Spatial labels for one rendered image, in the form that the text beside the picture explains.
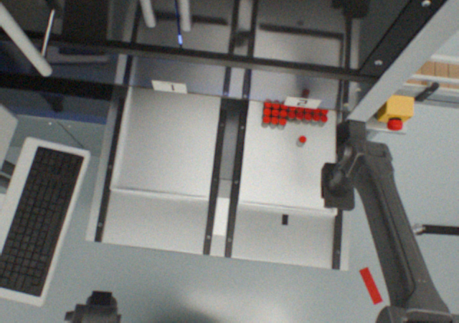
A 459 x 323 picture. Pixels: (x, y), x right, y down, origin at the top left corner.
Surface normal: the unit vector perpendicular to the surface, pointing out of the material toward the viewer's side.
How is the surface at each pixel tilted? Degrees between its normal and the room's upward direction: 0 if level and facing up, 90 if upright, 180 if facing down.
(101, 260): 0
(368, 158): 38
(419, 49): 90
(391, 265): 82
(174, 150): 0
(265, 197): 0
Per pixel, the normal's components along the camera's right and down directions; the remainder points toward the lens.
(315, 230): 0.04, -0.25
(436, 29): -0.11, 0.96
